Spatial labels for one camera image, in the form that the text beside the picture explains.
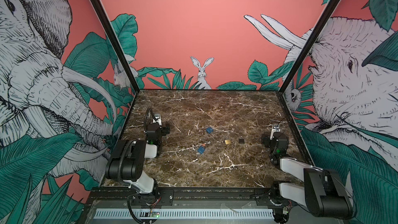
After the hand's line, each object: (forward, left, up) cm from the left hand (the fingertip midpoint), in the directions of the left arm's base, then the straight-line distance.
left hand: (158, 118), depth 93 cm
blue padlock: (-4, -32, -8) cm, 33 cm away
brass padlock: (-12, -42, -9) cm, 45 cm away
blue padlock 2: (-17, -26, -9) cm, 32 cm away
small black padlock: (-13, -51, -8) cm, 53 cm away
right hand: (-11, -69, -1) cm, 70 cm away
